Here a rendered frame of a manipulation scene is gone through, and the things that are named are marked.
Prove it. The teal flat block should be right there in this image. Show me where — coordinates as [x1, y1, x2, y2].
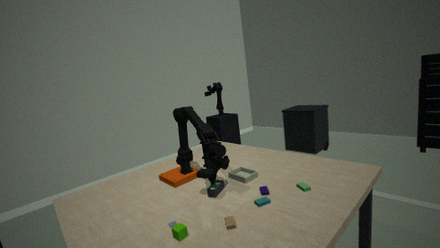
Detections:
[254, 196, 271, 207]

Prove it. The purple flat block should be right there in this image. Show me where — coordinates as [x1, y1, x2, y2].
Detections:
[260, 186, 269, 196]

